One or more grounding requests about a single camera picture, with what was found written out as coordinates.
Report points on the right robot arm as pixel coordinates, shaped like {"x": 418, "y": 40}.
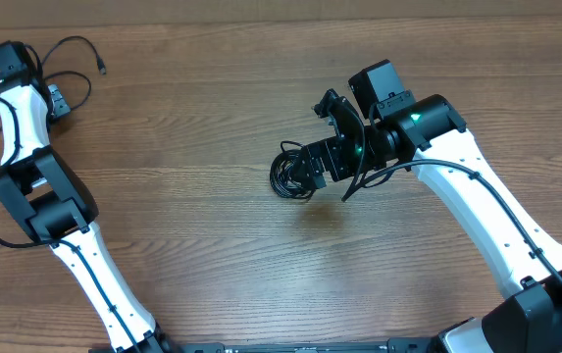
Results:
{"x": 381, "y": 129}

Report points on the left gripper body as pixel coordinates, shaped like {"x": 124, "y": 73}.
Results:
{"x": 60, "y": 105}

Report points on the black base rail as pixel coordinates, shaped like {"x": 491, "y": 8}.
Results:
{"x": 392, "y": 345}

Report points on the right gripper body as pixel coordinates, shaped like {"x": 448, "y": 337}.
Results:
{"x": 361, "y": 153}

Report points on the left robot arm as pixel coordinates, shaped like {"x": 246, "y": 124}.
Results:
{"x": 54, "y": 208}

